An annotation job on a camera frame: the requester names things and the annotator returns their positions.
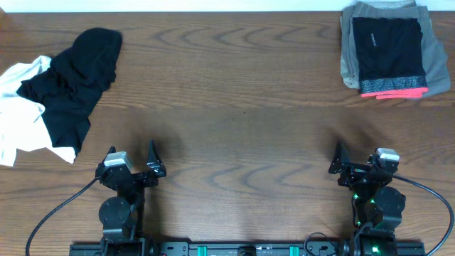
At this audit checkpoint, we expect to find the white t-shirt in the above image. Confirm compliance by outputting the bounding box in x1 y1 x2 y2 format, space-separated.
1 55 76 166

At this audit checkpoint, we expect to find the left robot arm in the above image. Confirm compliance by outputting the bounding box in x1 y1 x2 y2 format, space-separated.
95 139 166 256

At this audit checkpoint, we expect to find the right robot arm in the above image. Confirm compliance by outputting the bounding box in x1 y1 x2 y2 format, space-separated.
328 143 406 256

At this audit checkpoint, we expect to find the black crumpled garment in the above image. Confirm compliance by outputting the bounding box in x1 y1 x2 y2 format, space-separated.
17 28 122 154

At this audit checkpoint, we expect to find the folded black shorts orange hem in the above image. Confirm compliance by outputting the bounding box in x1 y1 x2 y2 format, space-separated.
352 17 429 99

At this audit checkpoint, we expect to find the folded grey garment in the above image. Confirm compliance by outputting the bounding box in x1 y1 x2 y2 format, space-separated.
340 1 451 97

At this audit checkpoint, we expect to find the left black cable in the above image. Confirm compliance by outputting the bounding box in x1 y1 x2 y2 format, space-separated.
25 176 100 256

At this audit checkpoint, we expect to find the black cable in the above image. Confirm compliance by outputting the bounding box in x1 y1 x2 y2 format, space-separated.
390 174 455 256
25 176 100 256

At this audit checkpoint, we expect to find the right black cable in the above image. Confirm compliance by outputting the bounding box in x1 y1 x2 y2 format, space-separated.
390 174 455 256

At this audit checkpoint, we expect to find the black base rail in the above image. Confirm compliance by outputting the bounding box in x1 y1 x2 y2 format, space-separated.
69 241 427 256

